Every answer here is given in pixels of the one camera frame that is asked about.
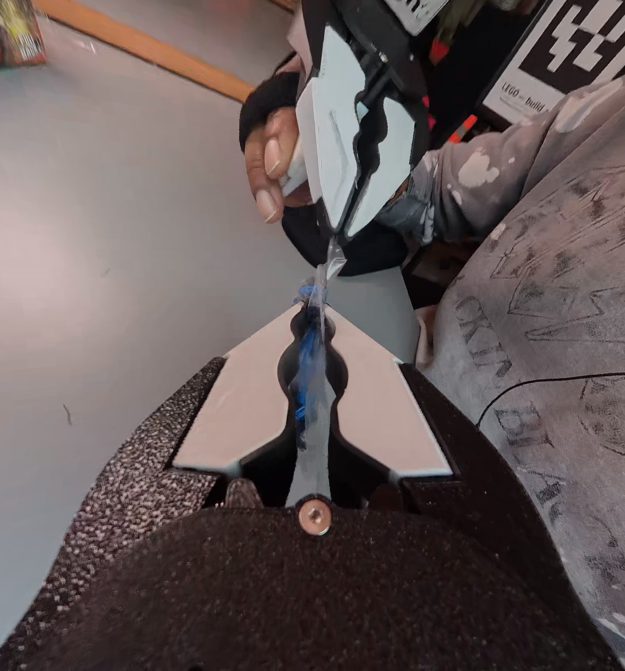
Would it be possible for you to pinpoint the black framed tag sign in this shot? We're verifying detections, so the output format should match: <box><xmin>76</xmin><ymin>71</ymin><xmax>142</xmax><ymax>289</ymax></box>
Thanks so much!
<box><xmin>480</xmin><ymin>0</ymin><xmax>625</xmax><ymax>125</ymax></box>

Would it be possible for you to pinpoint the clear bag of blue bricks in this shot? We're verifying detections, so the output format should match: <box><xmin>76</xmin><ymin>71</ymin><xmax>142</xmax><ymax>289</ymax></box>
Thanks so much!
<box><xmin>289</xmin><ymin>236</ymin><xmax>349</xmax><ymax>457</ymax></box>

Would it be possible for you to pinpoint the black armrest pad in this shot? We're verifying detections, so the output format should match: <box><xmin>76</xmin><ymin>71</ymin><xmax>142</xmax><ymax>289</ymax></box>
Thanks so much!
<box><xmin>281</xmin><ymin>198</ymin><xmax>412</xmax><ymax>277</ymax></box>

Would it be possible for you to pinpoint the black earphone cable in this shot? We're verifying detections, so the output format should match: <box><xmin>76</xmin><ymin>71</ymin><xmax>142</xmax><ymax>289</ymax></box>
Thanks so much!
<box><xmin>475</xmin><ymin>371</ymin><xmax>625</xmax><ymax>430</ymax></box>

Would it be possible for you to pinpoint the person's grey patterned sweatshirt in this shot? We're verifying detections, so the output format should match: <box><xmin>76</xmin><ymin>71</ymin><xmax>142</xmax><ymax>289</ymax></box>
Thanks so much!
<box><xmin>415</xmin><ymin>65</ymin><xmax>625</xmax><ymax>661</ymax></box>

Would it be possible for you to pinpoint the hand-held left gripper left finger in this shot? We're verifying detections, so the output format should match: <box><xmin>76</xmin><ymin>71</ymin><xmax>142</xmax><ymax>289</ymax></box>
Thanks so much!
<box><xmin>171</xmin><ymin>305</ymin><xmax>313</xmax><ymax>471</ymax></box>

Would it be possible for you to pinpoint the wood edged grey table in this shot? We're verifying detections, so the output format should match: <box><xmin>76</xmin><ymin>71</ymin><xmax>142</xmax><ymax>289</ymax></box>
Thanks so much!
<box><xmin>29</xmin><ymin>0</ymin><xmax>305</xmax><ymax>104</ymax></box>

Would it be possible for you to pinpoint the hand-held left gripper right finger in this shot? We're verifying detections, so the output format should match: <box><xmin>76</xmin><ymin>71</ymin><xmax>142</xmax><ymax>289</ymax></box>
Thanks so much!
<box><xmin>318</xmin><ymin>305</ymin><xmax>455</xmax><ymax>482</ymax></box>

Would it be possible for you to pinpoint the person's right hand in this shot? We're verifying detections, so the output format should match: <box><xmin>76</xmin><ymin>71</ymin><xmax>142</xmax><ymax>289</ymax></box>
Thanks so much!
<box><xmin>244</xmin><ymin>52</ymin><xmax>316</xmax><ymax>224</ymax></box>

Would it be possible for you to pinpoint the toy set box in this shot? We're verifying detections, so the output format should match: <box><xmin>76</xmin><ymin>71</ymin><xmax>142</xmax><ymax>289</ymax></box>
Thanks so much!
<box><xmin>0</xmin><ymin>0</ymin><xmax>49</xmax><ymax>70</ymax></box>

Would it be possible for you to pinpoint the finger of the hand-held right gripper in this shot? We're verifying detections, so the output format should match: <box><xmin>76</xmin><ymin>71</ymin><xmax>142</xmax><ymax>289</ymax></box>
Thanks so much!
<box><xmin>295</xmin><ymin>25</ymin><xmax>369</xmax><ymax>232</ymax></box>
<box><xmin>344</xmin><ymin>97</ymin><xmax>418</xmax><ymax>239</ymax></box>

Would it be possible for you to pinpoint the person's right forearm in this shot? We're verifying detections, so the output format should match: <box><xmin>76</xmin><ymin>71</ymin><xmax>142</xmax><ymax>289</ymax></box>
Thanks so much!
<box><xmin>378</xmin><ymin>92</ymin><xmax>581</xmax><ymax>247</ymax></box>

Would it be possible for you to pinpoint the orange traffic cone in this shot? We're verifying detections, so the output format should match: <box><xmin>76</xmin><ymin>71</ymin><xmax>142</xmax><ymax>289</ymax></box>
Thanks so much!
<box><xmin>446</xmin><ymin>114</ymin><xmax>479</xmax><ymax>145</ymax></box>

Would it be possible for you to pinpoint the grey desk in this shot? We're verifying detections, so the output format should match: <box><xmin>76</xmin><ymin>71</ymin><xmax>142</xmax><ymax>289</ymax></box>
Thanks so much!
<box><xmin>0</xmin><ymin>10</ymin><xmax>418</xmax><ymax>656</ymax></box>

